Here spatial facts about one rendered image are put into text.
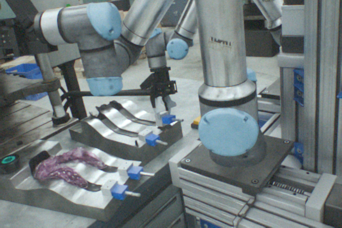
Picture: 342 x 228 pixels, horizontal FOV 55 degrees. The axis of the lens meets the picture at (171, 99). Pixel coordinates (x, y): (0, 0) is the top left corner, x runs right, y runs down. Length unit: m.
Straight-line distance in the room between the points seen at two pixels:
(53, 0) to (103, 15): 1.37
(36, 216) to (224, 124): 0.83
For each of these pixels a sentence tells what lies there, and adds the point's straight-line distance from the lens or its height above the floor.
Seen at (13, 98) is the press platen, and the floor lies 1.01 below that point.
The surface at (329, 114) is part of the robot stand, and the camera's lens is 0.91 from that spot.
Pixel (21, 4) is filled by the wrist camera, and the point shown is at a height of 1.49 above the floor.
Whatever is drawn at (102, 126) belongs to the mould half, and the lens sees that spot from 1.50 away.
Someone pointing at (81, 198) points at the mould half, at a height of 0.86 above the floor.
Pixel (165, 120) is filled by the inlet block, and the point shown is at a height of 0.93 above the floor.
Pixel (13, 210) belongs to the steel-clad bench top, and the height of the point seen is 0.80.
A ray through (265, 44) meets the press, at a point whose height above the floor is 0.20.
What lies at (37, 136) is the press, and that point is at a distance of 1.91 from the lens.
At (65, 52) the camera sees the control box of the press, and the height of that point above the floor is 1.13.
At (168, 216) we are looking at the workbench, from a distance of 1.56.
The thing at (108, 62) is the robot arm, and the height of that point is 1.36.
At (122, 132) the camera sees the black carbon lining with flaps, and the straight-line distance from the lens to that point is 1.47.
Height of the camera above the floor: 1.53
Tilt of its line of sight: 22 degrees down
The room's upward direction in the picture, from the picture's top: 9 degrees counter-clockwise
